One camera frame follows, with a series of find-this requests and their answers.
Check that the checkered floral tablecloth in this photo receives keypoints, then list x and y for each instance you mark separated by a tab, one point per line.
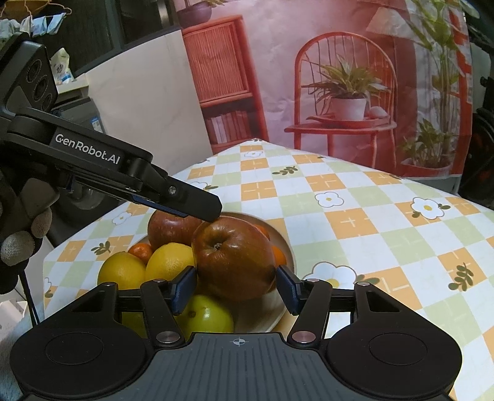
347	239

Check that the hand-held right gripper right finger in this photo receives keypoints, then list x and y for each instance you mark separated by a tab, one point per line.
288	288

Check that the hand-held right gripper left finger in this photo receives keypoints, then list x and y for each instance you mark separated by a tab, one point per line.
185	290

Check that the orange tangerine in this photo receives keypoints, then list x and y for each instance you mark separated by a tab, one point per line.
280	255
141	251
263	231

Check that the light blue crumpled cloth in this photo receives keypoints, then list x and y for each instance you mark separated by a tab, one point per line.
46	23

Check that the small green apple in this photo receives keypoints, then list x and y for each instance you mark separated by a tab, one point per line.
210	316

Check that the pink printed backdrop cloth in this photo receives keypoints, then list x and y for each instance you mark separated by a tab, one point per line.
278	58

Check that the white plastic bag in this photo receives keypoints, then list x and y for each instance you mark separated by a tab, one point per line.
61	67

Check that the black exercise bike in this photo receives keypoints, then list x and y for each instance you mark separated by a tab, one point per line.
482	154

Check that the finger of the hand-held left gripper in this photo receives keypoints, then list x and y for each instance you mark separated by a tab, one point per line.
189	200

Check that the person's left hand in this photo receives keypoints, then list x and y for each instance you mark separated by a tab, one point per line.
23	216

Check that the red apple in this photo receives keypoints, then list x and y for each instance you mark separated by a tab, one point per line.
169	231
231	258

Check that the yellow lemon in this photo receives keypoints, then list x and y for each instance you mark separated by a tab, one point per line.
169	262
121	270

